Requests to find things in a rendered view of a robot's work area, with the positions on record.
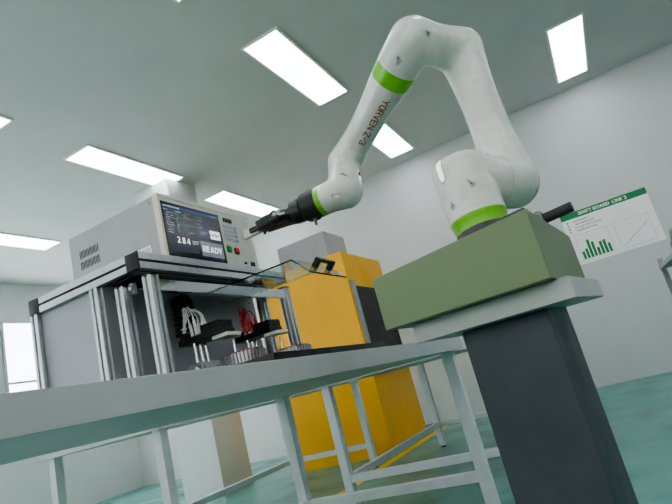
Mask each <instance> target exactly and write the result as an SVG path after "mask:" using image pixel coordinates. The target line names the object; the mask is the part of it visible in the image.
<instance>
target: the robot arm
mask: <svg viewBox="0 0 672 504"><path fill-rule="evenodd" d="M424 67H430V68H434V69H438V70H440V71H442V72H443V73H444V74H445V76H446V78H447V79H448V81H449V83H450V85H451V87H452V89H453V91H454V93H455V95H456V98H457V100H458V102H459V104H460V107H461V109H462V111H463V114H464V116H465V119H466V122H467V124H468V127H469V130H470V133H471V136H472V139H473V142H474V145H475V148H476V150H474V149H466V150H460V151H457V152H454V153H452V154H450V155H448V156H446V157H444V158H443V159H442V160H440V161H439V162H438V163H437V164H436V166H435V167H434V169H433V172H432V179H433V182H434V184H435V187H436V190H437V193H438V196H439V198H440V201H441V204H442V206H443V209H444V212H445V214H446V217H447V219H448V222H449V225H450V228H451V230H452V231H453V233H454V234H455V236H456V238H457V240H459V239H461V238H463V237H465V236H468V235H470V234H472V233H474V232H476V231H478V230H480V229H483V228H485V227H487V226H489V225H491V224H493V223H495V222H498V221H500V220H502V219H504V218H506V217H508V216H510V215H512V214H515V213H517V212H519V211H521V210H523V209H525V208H524V206H526V205H527V204H529V203H530V202H531V201H532V200H533V199H534V198H535V197H536V195H537V193H538V191H539V188H540V176H539V173H538V170H537V169H536V167H535V165H534V164H533V162H532V161H531V159H530V158H529V156H528V154H527V153H526V151H525V149H524V147H523V146H522V144H521V142H520V140H519V138H518V136H517V135H516V133H515V131H514V129H513V127H512V125H511V123H510V121H509V118H508V116H507V114H506V112H505V110H504V107H503V105H502V102H501V100H500V98H499V95H498V92H497V90H496V87H495V84H494V81H493V78H492V75H491V72H490V69H489V65H488V62H487V58H486V55H485V50H484V46H483V42H482V39H481V37H480V36H479V34H478V33H477V32H476V31H474V30H473V29H471V28H468V27H463V26H453V25H447V24H442V23H438V22H435V21H433V20H430V19H427V18H425V17H422V16H419V15H409V16H405V17H403V18H401V19H400V20H398V21H397V22H396V23H395V24H394V26H393V27H392V29H391V31H390V33H389V35H388V37H387V39H386V41H385V43H384V45H383V48H382V50H381V52H380V54H379V56H378V59H377V61H376V63H375V66H374V68H373V70H372V73H371V75H370V78H369V80H368V83H367V86H366V88H365V91H364V93H363V96H362V98H361V101H360V103H359V105H358V108H357V110H356V112H355V114H354V116H353V118H352V120H351V122H350V124H349V125H348V127H347V129H346V131H345V132H344V134H343V136H342V137H341V139H340V140H339V142H338V144H337V145H336V146H335V148H334V149H333V151H332V152H331V153H330V155H329V158H328V180H327V181H326V182H324V183H322V184H321V185H319V186H316V187H314V188H312V189H310V190H308V189H306V191H305V192H303V193H301V194H299V195H298V198H297V199H295V200H293V201H290V202H289V204H288V207H287V209H282V210H280V212H276V211H275V210H272V211H271V212H270V213H269V214H267V215H266V216H264V217H262V218H261V219H259V220H257V221H256V222H255V224H256V225H254V226H252V227H249V228H247V229H245V230H243V231H242V236H243V239H244V240H247V239H250V238H252V237H254V236H256V235H259V234H261V233H264V234H266V232H267V231H268V232H272V231H275V230H278V229H281V228H284V227H287V226H290V225H294V224H301V223H303V222H306V221H309V222H314V223H315V225H318V223H317V220H320V219H321V218H322V217H324V216H327V215H329V214H331V213H334V212H337V211H341V210H346V209H350V208H353V207H355V206H356V205H357V204H358V203H359V202H360V201H361V199H362V196H363V185H362V177H361V170H362V166H363V163H364V161H365V159H366V157H367V154H368V152H369V150H370V148H371V146H372V144H373V143H374V141H375V139H376V137H377V135H378V134H379V132H380V130H381V129H382V127H383V126H384V124H385V123H386V121H387V120H388V118H389V117H390V115H391V114H392V112H393V111H394V110H395V108H396V107H397V106H398V104H399V103H400V102H401V100H402V99H403V98H404V96H405V95H406V93H407V92H408V91H409V89H410V88H411V86H412V85H413V83H414V82H415V81H416V79H417V78H418V76H419V74H420V73H421V71H422V70H423V68H424ZM521 207H522V208H521ZM518 208H520V209H518ZM507 209H518V210H516V211H514V212H512V213H510V214H508V212H507ZM574 211H575V209H574V207H573V205H572V204H571V202H568V203H565V204H563V205H561V206H559V207H557V208H554V209H552V210H550V211H548V212H545V213H542V212H541V211H536V212H534V214H535V215H537V216H538V217H540V218H541V219H543V220H545V221H546V222H548V223H549V222H551V221H553V220H555V219H558V218H560V217H562V216H565V215H567V214H569V213H571V212H574Z"/></svg>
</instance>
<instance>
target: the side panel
mask: <svg viewBox="0 0 672 504"><path fill-rule="evenodd" d="M30 322H31V331H32V340H33V349H34V358H35V368H36V377H37V386H38V389H42V388H50V387H58V386H66V385H74V384H83V383H91V382H99V381H107V380H113V377H112V370H111V363H110V356H109V349H108V342H107V336H106V329H105V322H104V315H103V308H102V301H101V294H100V287H95V288H93V289H91V290H89V293H87V294H85V295H82V296H80V297H78V298H76V299H74V300H71V301H69V302H67V303H65V304H62V305H60V306H58V307H56V308H54V309H51V310H49V311H47V312H45V313H43V314H36V315H34V316H31V317H30Z"/></svg>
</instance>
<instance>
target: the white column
mask: <svg viewBox="0 0 672 504"><path fill-rule="evenodd" d="M156 192H157V193H160V194H164V195H167V196H171V197H175V198H178V199H182V200H185V201H189V202H193V203H196V204H198V202H197V197H196V192H195V187H194V186H192V185H189V184H186V183H182V182H179V181H174V180H171V179H167V178H165V179H163V180H161V181H160V182H158V183H156V184H154V185H152V186H151V185H150V186H149V187H147V188H145V189H143V190H141V191H139V192H137V193H135V194H134V199H135V205H136V204H138V203H140V202H142V201H144V200H146V199H148V198H149V197H151V195H152V194H154V193H156ZM174 435H175V441H176V447H177V453H178V459H179V465H180V471H181V477H182V483H183V489H184V494H185V500H186V504H187V503H191V502H194V501H196V500H198V499H201V498H203V497H205V496H207V495H210V494H212V493H214V492H217V491H219V490H221V489H223V488H226V487H228V486H230V485H233V484H235V483H237V482H239V481H242V480H244V479H246V478H248V477H251V476H253V475H252V470H251V465H250V460H249V455H248V450H247V445H246V440H245V435H244V430H243V425H242V420H241V415H240V412H237V413H233V414H229V415H225V416H221V417H217V418H213V419H209V420H206V421H202V422H198V423H194V424H190V425H186V426H182V427H178V428H174Z"/></svg>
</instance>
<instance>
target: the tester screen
mask: <svg viewBox="0 0 672 504"><path fill-rule="evenodd" d="M161 205H162V210H163V216H164V221H165V227H166V232H167V238H168V243H169V249H170V253H176V254H183V255H189V256H196V257H203V258H209V259H216V260H223V261H226V259H220V258H214V257H207V256H203V254H202V249H201V244H200V241H205V242H210V243H216V244H221V245H222V240H221V241H218V240H213V239H208V238H203V237H199V233H198V228H201V229H205V230H210V231H214V232H219V233H220V231H219V226H218V221H217V217H215V216H211V215H207V214H203V213H199V212H195V211H191V210H187V209H184V208H180V207H176V206H172V205H168V204H164V203H161ZM176 236H181V237H186V238H191V244H192V246H190V245H184V244H178V243H177V239H176ZM170 244H171V245H177V246H183V247H189V248H195V249H199V250H200V254H196V253H189V252H183V251H177V250H171V246H170ZM222 247H223V245H222Z"/></svg>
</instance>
